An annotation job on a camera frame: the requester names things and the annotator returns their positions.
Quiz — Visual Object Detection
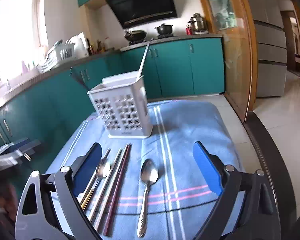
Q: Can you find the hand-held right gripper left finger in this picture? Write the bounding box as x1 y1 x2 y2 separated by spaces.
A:
15 142 103 240

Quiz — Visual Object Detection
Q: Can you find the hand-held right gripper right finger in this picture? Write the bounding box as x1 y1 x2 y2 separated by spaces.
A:
192 141 278 240

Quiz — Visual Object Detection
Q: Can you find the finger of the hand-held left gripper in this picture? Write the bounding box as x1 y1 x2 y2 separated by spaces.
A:
0 152 22 166
4 137 42 153

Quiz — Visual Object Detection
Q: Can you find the gold handled metal spoon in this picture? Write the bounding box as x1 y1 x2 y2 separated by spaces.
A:
79 159 112 212

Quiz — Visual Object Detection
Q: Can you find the dark red chopstick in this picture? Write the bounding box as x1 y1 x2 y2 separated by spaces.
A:
104 144 132 237

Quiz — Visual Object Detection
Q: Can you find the silver metal spoon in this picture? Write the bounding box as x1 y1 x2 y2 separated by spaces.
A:
136 159 159 238

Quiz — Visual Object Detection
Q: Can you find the white plastic utensil holder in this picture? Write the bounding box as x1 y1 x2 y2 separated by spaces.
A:
87 70 153 140

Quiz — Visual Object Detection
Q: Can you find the black chopstick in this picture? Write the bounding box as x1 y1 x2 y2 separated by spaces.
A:
70 67 90 90

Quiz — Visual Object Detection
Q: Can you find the teal base cabinet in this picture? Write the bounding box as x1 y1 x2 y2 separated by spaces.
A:
0 54 123 200
120 37 225 100

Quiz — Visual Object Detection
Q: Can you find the blue striped cloth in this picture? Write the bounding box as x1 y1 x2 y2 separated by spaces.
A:
44 99 245 240

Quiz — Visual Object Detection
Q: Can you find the round wooden table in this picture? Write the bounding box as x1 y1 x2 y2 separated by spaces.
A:
244 111 298 240

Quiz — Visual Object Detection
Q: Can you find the white dish rack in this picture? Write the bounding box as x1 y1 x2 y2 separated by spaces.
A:
37 40 75 73

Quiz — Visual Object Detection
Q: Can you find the white countertop appliance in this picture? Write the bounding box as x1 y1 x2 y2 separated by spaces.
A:
69 32 89 58

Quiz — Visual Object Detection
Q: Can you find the kitchen window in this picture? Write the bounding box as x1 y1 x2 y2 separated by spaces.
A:
0 0 45 80

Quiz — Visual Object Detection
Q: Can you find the wooden framed glass door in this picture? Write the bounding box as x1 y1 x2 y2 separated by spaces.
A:
195 0 258 123

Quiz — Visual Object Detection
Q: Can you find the silver refrigerator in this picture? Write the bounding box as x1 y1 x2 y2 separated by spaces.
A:
241 0 288 98

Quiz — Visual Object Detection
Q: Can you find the gas stove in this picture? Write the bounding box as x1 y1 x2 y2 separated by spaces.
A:
127 33 177 45

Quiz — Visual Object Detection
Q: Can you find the black wok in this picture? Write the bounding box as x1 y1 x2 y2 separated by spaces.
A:
124 29 147 42

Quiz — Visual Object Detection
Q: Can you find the stainless steel pot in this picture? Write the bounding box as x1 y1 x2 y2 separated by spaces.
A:
189 13 209 33

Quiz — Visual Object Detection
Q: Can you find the black cooking pot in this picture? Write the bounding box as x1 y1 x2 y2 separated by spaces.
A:
154 23 174 36

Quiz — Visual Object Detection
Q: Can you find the black range hood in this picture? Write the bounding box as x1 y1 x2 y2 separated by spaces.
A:
106 0 178 29

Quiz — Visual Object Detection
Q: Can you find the wooden doorway frame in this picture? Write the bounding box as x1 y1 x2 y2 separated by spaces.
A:
280 9 300 79

